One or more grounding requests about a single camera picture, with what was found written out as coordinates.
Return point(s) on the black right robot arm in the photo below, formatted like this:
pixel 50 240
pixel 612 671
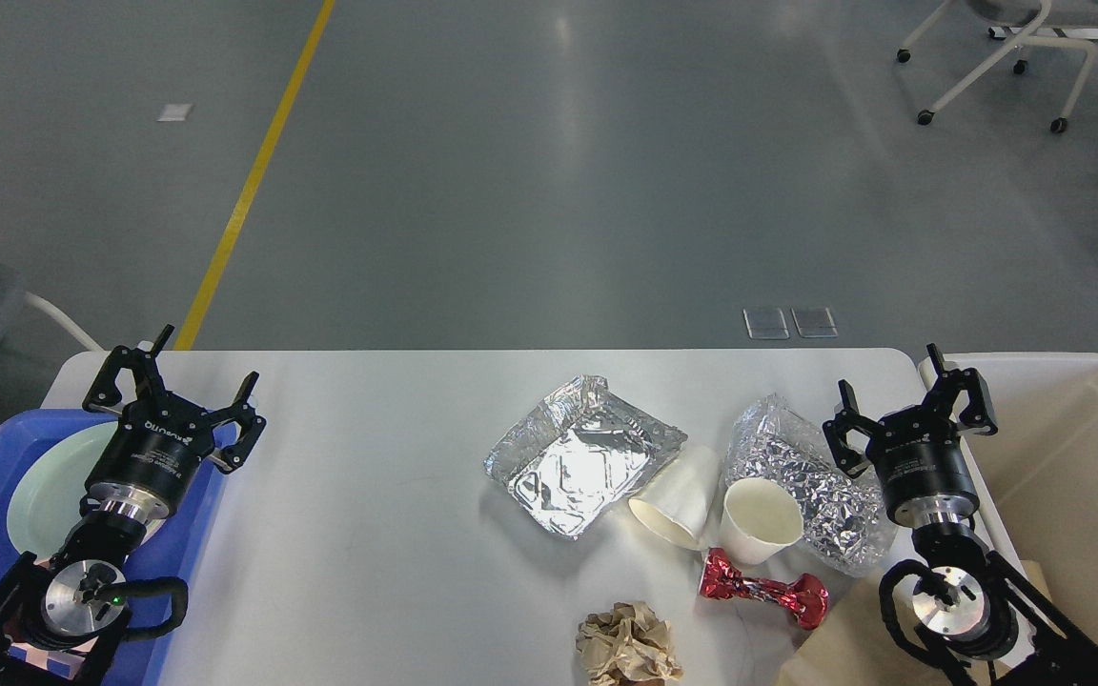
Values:
pixel 956 601

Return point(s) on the brown paper bag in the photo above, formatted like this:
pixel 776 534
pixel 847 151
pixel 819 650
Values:
pixel 852 647

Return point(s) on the light green plate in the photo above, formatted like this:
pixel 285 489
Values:
pixel 46 504

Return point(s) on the white wheeled chair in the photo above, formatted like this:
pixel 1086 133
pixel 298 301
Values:
pixel 1029 16

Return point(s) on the red foil wrapper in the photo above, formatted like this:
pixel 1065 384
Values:
pixel 805 599

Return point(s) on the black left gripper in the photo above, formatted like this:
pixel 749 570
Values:
pixel 153 457

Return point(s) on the upright white paper cup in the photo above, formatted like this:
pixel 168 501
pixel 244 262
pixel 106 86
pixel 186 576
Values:
pixel 759 518

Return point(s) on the crumpled aluminium foil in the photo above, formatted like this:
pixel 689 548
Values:
pixel 845 523

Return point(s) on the lying white paper cup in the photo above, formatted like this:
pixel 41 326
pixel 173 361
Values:
pixel 675 504

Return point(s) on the white chair base bar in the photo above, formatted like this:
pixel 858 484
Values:
pixel 1002 32

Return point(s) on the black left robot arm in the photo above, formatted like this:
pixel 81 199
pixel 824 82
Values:
pixel 79 600

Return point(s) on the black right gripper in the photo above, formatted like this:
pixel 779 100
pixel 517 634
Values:
pixel 915 452

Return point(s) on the flat aluminium foil tray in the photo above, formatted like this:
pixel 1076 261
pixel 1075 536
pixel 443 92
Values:
pixel 579 451

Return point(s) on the crumpled brown paper ball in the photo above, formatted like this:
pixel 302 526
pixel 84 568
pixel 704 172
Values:
pixel 628 645

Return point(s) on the beige plastic bin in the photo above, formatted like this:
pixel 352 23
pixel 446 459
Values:
pixel 1041 468

